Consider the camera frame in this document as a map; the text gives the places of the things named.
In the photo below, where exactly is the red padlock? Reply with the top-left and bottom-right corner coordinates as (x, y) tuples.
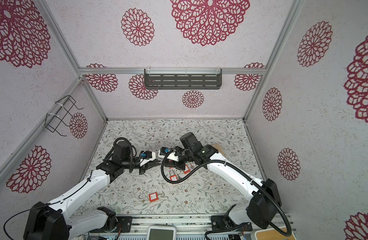
(184, 165), (191, 174)
(139, 192), (159, 203)
(169, 169), (180, 181)

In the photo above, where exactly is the small black padlock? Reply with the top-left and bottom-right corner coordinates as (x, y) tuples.
(164, 161), (173, 168)

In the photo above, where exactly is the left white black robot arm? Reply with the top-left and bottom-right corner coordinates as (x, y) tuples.
(23, 137), (160, 240)

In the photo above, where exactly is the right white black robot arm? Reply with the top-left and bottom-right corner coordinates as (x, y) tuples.
(159, 132), (291, 234)

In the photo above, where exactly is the white tablet device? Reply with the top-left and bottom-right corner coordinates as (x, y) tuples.
(146, 225), (177, 240)

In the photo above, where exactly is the wooden topped white box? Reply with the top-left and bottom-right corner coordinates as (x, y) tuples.
(250, 229), (296, 240)

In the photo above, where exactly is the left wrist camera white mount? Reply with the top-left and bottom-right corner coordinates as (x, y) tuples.
(139, 151), (157, 167)

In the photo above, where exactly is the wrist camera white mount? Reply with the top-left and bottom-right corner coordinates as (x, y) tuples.
(139, 151), (157, 167)
(158, 147), (179, 162)

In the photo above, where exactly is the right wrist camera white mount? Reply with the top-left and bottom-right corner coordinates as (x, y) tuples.
(158, 147), (179, 162)

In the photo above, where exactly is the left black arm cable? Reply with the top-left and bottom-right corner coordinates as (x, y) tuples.
(3, 170), (93, 240)

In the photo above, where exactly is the black wire wall basket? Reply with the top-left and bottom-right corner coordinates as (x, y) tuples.
(44, 95), (83, 137)

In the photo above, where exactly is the dark grey wall shelf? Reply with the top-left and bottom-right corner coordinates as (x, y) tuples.
(144, 69), (222, 90)

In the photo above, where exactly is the right black corrugated cable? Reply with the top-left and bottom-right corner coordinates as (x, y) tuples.
(160, 149), (292, 238)

